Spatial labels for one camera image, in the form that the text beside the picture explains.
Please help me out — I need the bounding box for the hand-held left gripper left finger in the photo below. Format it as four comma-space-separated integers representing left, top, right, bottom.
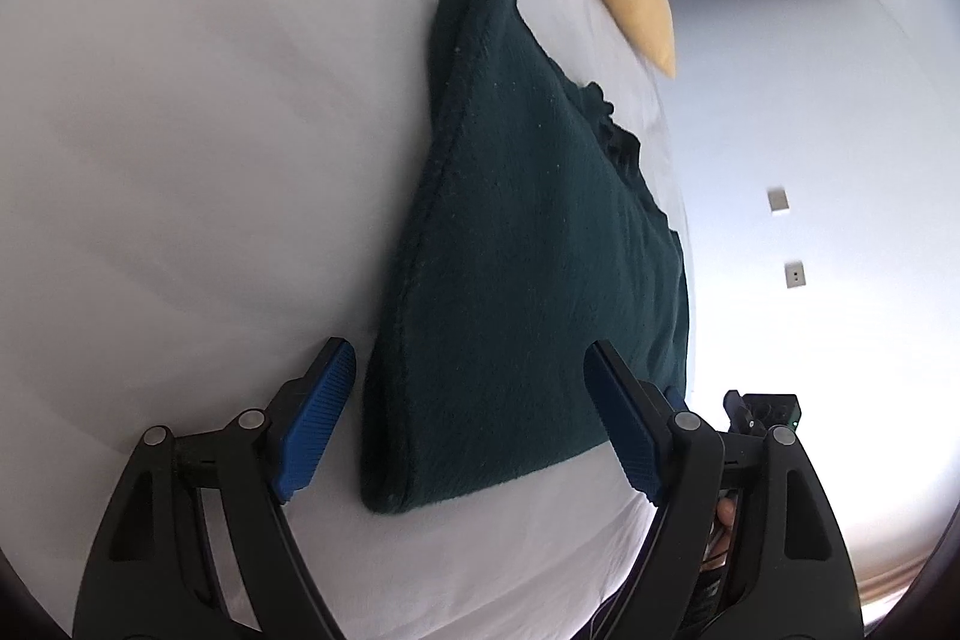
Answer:
73, 335, 358, 640

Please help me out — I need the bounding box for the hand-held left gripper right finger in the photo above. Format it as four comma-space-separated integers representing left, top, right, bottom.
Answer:
583, 340, 865, 640

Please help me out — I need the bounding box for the dark green towel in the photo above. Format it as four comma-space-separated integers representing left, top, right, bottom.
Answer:
358, 0, 692, 519

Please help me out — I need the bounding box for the person's right hand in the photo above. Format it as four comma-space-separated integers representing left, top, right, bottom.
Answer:
712, 496, 740, 566

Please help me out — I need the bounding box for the white bed sheet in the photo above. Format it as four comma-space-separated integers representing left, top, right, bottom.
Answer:
0, 0, 710, 640

